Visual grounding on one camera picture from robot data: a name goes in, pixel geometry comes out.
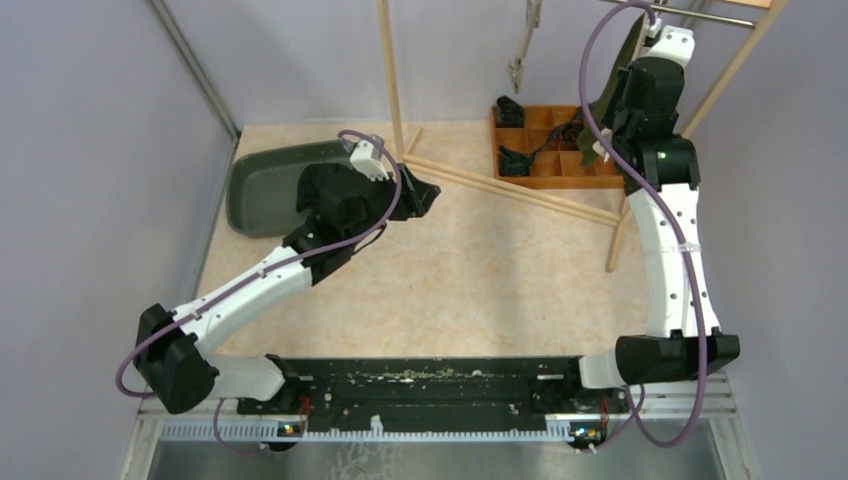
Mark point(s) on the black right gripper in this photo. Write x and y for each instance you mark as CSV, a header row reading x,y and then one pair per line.
x,y
622,83

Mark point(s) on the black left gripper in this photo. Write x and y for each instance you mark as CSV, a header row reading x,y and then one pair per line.
x,y
416,196

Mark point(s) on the green underwear with cream waistband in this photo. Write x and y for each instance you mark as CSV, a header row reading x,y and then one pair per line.
x,y
587,138

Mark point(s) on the black striped garment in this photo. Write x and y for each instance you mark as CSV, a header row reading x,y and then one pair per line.
x,y
336,192

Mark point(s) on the beige clip hanger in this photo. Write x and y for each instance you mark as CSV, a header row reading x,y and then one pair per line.
x,y
516,66
639,46

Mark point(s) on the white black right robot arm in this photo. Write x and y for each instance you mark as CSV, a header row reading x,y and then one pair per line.
x,y
683,340

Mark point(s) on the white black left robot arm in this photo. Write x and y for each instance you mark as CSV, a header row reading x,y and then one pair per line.
x,y
178,355

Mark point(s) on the long dark patterned sock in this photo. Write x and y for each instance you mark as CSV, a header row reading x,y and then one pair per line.
x,y
564,135

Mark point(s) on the dark rolled sock front left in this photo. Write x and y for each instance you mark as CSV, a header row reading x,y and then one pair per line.
x,y
513,163

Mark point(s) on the dark rolled sock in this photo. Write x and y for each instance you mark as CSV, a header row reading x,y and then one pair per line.
x,y
508,113
513,163

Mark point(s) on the orange wooden compartment tray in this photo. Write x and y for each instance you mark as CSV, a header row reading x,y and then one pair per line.
x,y
558,169

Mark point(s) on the light wooden clothes rack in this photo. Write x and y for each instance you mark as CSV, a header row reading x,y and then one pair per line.
x,y
617,221

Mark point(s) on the dark rolled sock far left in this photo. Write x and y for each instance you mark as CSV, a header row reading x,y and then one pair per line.
x,y
508,113

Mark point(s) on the grey-green plastic tub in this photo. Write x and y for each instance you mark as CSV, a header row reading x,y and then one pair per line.
x,y
262,187

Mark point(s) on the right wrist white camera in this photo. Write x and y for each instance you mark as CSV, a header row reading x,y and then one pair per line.
x,y
669,42

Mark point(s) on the wrist white camera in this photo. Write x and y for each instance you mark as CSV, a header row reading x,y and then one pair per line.
x,y
669,42
366,158

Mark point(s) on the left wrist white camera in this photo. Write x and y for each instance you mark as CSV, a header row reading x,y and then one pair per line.
x,y
366,158

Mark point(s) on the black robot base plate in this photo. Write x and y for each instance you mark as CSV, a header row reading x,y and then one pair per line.
x,y
542,383

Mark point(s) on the aluminium front rail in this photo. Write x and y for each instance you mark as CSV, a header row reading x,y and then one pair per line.
x,y
332,422

